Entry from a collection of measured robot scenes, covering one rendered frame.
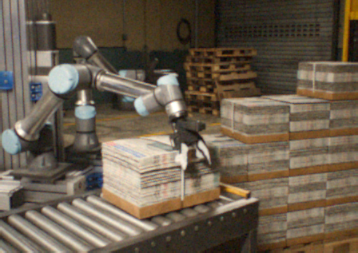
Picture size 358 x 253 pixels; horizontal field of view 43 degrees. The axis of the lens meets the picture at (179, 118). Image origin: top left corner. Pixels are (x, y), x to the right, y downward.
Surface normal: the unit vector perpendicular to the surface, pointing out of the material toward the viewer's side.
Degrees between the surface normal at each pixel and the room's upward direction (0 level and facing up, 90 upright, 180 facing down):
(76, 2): 90
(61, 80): 85
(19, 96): 90
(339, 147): 90
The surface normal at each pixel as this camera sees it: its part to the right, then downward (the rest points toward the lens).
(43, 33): -0.24, 0.16
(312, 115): 0.37, 0.15
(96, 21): 0.66, 0.12
